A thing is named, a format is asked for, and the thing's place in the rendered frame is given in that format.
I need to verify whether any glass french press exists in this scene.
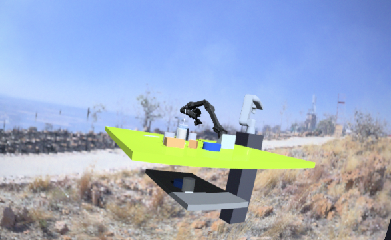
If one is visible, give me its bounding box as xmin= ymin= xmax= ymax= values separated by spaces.
xmin=177 ymin=105 xmax=189 ymax=141

